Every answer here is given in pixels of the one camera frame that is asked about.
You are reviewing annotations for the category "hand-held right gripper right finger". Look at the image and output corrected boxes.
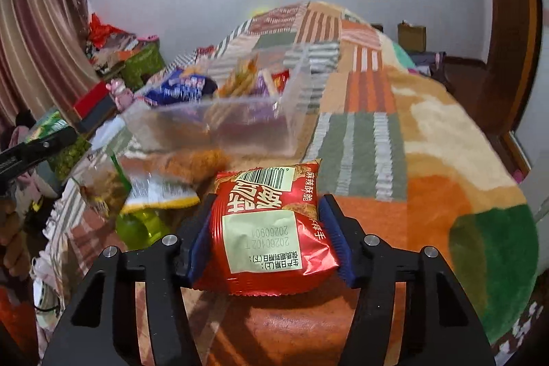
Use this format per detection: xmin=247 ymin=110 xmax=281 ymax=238
xmin=318 ymin=193 xmax=490 ymax=366

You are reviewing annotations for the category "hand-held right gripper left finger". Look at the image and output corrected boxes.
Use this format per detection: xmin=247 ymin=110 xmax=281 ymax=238
xmin=40 ymin=192 xmax=217 ymax=366

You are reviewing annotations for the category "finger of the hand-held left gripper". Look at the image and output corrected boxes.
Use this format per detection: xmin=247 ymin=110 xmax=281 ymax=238
xmin=0 ymin=128 xmax=90 ymax=181

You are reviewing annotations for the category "green pea snack packet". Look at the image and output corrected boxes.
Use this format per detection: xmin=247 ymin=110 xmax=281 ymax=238
xmin=25 ymin=111 xmax=92 ymax=180

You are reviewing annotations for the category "clear plastic container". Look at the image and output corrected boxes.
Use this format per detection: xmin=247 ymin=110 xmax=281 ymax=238
xmin=124 ymin=42 xmax=313 ymax=156

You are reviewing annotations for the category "blue snack packet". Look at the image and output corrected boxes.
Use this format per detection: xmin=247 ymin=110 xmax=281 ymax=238
xmin=143 ymin=68 xmax=217 ymax=106

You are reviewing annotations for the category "clear packet of pale crackers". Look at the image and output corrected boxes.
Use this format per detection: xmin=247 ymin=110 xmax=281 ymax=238
xmin=217 ymin=53 xmax=260 ymax=97

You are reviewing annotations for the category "clear packet of brown snacks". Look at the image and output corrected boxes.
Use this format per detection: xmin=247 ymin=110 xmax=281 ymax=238
xmin=126 ymin=149 xmax=234 ymax=189

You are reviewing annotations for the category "person's left hand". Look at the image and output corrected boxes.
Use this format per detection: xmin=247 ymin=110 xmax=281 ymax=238
xmin=0 ymin=194 xmax=32 ymax=279

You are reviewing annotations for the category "green jelly bottle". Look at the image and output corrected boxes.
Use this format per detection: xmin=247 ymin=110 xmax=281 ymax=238
xmin=116 ymin=206 xmax=172 ymax=252

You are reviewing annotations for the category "dark grey box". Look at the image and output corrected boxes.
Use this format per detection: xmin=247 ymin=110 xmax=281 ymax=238
xmin=79 ymin=97 xmax=119 ymax=132

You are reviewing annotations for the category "red box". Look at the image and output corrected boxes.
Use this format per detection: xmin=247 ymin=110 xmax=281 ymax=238
xmin=73 ymin=81 xmax=113 ymax=116

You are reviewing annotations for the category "clear chips bag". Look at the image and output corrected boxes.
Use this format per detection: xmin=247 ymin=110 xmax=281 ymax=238
xmin=73 ymin=152 xmax=201 ymax=217

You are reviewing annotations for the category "pink bunny toy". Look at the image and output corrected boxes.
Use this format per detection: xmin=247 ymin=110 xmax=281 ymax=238
xmin=105 ymin=78 xmax=133 ymax=109

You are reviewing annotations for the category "patchwork blanket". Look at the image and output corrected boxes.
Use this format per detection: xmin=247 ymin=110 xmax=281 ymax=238
xmin=34 ymin=1 xmax=541 ymax=366

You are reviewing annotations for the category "pile of printed bags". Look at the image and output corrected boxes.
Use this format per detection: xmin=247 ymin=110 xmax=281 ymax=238
xmin=86 ymin=29 xmax=149 ymax=72

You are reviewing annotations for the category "striped curtain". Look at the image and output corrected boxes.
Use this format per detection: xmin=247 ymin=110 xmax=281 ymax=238
xmin=0 ymin=0 xmax=101 ymax=127

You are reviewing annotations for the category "red plastic bag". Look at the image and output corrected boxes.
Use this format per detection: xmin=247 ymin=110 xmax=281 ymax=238
xmin=88 ymin=13 xmax=129 ymax=49

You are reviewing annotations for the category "green storage box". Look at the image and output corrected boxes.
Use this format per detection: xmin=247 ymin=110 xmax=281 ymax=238
xmin=120 ymin=42 xmax=166 ymax=90

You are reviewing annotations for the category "checkered quilt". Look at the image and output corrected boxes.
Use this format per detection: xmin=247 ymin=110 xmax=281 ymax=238
xmin=172 ymin=44 xmax=220 ymax=72

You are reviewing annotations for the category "dark cloth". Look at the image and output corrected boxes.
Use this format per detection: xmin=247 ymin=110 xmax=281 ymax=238
xmin=407 ymin=51 xmax=449 ymax=81

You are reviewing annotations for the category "cardboard box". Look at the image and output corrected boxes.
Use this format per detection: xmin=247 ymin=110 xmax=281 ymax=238
xmin=397 ymin=21 xmax=427 ymax=49

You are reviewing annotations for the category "wooden wardrobe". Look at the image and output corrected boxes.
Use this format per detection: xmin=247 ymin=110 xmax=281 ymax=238
xmin=480 ymin=0 xmax=545 ymax=174

